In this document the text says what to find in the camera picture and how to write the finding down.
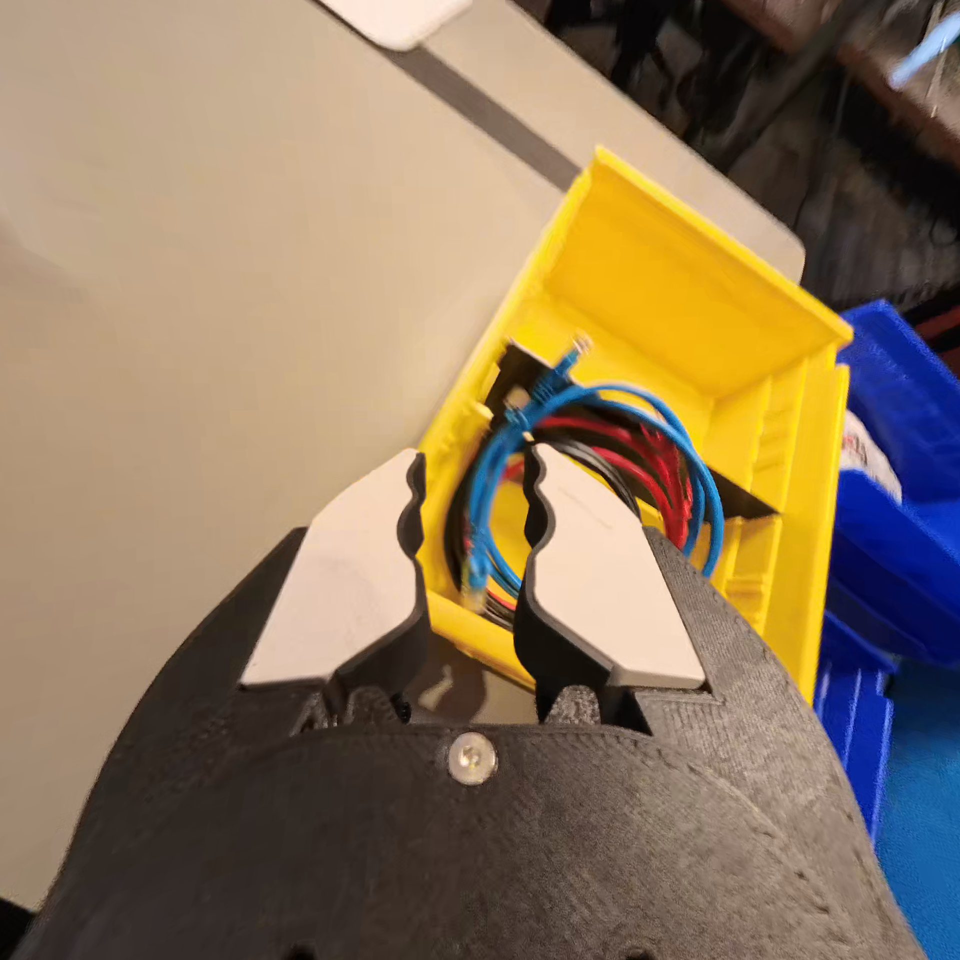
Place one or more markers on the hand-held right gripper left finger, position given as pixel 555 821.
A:
pixel 337 585

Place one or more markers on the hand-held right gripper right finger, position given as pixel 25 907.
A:
pixel 607 585

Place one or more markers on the yellow plastic bin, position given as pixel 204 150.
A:
pixel 675 300

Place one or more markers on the blue plastic bin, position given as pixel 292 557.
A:
pixel 900 525
pixel 855 712

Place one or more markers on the white red packet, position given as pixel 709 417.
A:
pixel 870 457

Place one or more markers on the white pad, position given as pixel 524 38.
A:
pixel 397 19

